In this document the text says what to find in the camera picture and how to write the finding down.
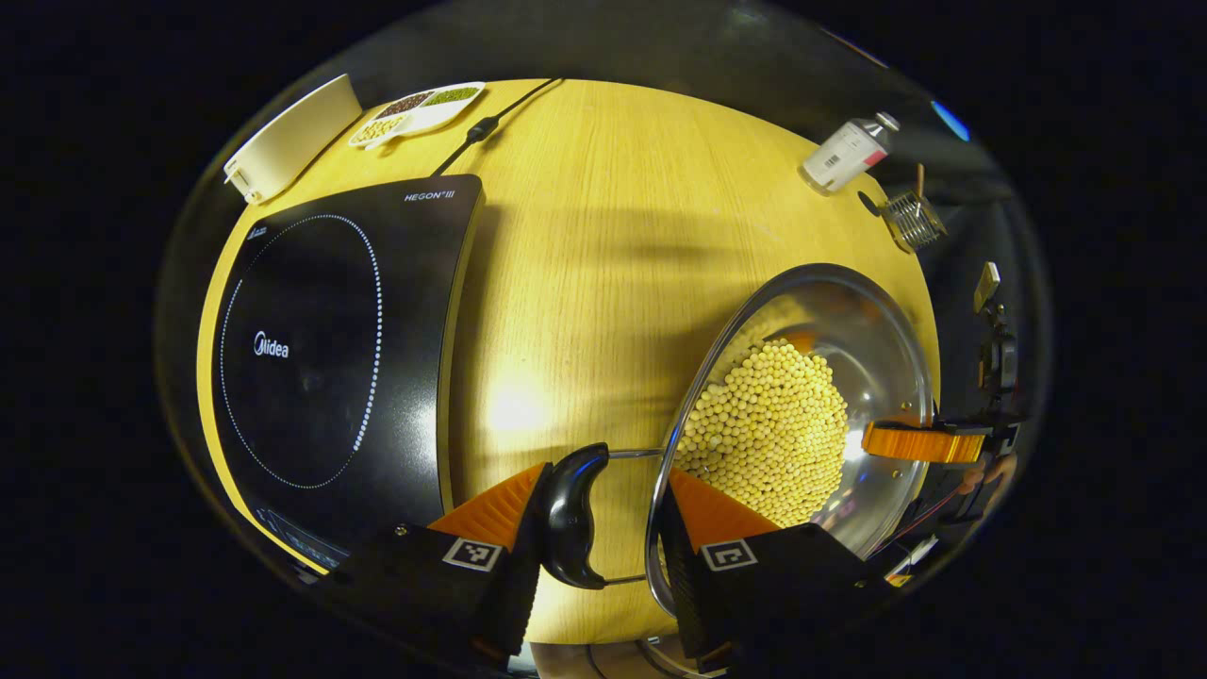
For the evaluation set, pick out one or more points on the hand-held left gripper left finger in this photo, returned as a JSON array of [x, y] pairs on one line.
[[524, 604]]

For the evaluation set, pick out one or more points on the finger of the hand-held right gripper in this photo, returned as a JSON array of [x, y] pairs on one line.
[[919, 441]]

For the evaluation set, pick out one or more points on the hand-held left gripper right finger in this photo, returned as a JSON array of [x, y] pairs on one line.
[[684, 585]]

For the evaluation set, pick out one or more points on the black induction cooktop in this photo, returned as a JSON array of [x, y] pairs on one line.
[[311, 377]]

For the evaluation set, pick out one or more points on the pile of soybeans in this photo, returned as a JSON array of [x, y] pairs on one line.
[[764, 424]]

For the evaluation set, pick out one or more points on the clear glass utensil holder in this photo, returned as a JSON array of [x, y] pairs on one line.
[[913, 222]]

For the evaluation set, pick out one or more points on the small black round disc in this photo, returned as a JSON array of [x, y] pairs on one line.
[[868, 203]]

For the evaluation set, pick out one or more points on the white divided bean dish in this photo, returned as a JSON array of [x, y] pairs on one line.
[[415, 113]]

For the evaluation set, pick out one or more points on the white toaster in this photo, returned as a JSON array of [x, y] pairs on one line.
[[292, 137]]

